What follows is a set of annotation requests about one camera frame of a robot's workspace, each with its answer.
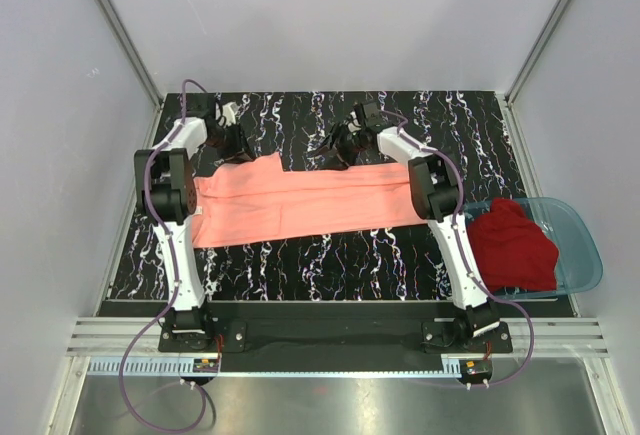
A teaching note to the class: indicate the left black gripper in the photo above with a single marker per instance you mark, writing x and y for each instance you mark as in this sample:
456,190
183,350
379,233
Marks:
235,153

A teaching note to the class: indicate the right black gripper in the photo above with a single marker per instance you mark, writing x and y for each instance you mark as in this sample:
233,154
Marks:
343,162

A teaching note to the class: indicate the pink t shirt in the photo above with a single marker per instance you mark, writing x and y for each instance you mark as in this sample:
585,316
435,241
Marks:
259,201

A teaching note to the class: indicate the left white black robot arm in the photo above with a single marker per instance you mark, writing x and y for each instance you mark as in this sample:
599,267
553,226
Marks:
166,193

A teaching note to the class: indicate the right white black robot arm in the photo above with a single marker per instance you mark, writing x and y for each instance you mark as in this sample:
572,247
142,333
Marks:
437,197

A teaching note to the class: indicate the black marble pattern mat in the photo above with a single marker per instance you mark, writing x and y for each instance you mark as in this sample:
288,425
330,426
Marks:
382,264

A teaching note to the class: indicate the red t shirt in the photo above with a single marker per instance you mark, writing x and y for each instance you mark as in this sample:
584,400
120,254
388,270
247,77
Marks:
511,250

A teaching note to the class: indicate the left small controller board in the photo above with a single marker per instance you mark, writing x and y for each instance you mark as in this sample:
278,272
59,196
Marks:
206,365

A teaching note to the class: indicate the small controller board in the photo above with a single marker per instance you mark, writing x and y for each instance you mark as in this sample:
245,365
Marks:
477,368
206,365

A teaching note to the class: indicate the right small controller board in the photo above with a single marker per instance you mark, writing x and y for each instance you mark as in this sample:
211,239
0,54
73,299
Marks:
477,368

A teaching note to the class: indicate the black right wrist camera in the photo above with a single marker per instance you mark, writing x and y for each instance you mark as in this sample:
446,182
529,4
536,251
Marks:
366,115

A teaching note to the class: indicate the white slotted cable duct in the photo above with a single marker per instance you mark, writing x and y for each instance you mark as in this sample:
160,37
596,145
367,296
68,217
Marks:
428,367

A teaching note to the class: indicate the left aluminium frame post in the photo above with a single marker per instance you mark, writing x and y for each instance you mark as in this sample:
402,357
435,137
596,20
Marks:
118,29

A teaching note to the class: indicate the aluminium frame post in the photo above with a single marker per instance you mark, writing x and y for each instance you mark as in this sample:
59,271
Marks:
118,29
549,28

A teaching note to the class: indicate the aluminium rail profile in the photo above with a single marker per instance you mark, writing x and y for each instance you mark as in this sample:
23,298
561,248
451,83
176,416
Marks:
578,337

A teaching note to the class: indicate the right aluminium frame post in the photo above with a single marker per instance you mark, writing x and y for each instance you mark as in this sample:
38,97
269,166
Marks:
549,28

